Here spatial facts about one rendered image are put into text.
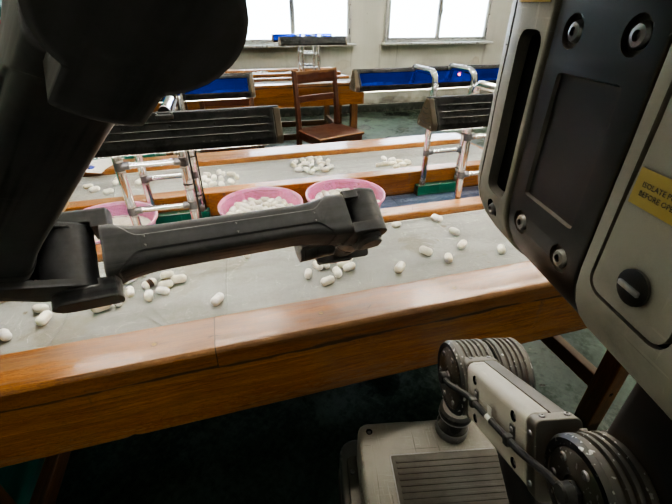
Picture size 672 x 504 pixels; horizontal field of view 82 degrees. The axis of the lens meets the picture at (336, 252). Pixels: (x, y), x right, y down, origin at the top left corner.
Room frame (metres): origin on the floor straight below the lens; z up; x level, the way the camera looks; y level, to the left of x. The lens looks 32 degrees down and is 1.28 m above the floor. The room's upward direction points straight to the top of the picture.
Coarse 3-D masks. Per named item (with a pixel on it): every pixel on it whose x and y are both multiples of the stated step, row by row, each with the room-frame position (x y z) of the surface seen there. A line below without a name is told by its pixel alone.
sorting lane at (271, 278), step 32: (416, 224) 1.03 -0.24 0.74; (448, 224) 1.03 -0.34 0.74; (480, 224) 1.03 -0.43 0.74; (256, 256) 0.85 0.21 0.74; (288, 256) 0.85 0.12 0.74; (384, 256) 0.85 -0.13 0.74; (416, 256) 0.85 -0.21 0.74; (480, 256) 0.85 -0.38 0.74; (512, 256) 0.85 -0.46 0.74; (192, 288) 0.71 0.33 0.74; (224, 288) 0.71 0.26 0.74; (256, 288) 0.71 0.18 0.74; (288, 288) 0.71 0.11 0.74; (320, 288) 0.71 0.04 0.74; (352, 288) 0.71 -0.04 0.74; (0, 320) 0.60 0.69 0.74; (32, 320) 0.60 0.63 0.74; (64, 320) 0.60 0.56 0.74; (96, 320) 0.60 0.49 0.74; (128, 320) 0.60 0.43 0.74; (160, 320) 0.60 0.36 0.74; (192, 320) 0.60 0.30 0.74; (0, 352) 0.51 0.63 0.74
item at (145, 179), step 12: (180, 96) 1.18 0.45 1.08; (180, 108) 1.17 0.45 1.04; (192, 156) 1.17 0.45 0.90; (144, 168) 1.14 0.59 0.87; (192, 168) 1.17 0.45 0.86; (144, 180) 1.13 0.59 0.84; (192, 180) 1.18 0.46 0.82; (144, 192) 1.13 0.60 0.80; (204, 204) 1.19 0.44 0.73; (168, 216) 1.14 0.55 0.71; (180, 216) 1.15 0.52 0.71; (204, 216) 1.17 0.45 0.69
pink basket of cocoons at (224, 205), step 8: (240, 192) 1.22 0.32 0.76; (264, 192) 1.24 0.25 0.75; (272, 192) 1.24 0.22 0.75; (280, 192) 1.24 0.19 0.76; (288, 192) 1.22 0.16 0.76; (296, 192) 1.20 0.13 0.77; (224, 200) 1.15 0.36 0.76; (232, 200) 1.18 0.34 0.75; (240, 200) 1.20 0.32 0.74; (288, 200) 1.21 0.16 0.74; (296, 200) 1.18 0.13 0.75; (224, 208) 1.13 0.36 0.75
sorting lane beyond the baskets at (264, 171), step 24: (456, 144) 1.87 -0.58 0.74; (216, 168) 1.52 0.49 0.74; (240, 168) 1.52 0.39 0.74; (264, 168) 1.52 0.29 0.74; (288, 168) 1.52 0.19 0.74; (336, 168) 1.52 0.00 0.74; (360, 168) 1.52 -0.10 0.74; (384, 168) 1.52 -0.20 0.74; (96, 192) 1.27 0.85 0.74; (120, 192) 1.27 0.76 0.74
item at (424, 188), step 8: (416, 64) 1.56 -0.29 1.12; (456, 64) 1.56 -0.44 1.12; (424, 72) 1.47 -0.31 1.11; (432, 72) 1.42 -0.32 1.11; (464, 72) 1.50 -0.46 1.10; (472, 72) 1.45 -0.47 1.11; (432, 80) 1.41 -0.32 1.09; (472, 80) 1.44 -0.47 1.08; (432, 88) 1.40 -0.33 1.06; (472, 88) 1.44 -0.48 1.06; (424, 144) 1.41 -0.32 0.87; (424, 152) 1.40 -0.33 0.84; (432, 152) 1.41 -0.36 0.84; (440, 152) 1.42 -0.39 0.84; (448, 152) 1.43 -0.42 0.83; (424, 160) 1.40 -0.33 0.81; (424, 168) 1.40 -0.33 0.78; (456, 168) 1.45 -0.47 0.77; (424, 176) 1.40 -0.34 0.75; (456, 176) 1.44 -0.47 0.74; (416, 184) 1.41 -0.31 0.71; (424, 184) 1.40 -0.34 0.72; (432, 184) 1.41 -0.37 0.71; (440, 184) 1.42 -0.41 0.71; (448, 184) 1.43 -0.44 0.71; (416, 192) 1.40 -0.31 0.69; (424, 192) 1.40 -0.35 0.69; (432, 192) 1.41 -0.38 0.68; (440, 192) 1.42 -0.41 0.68
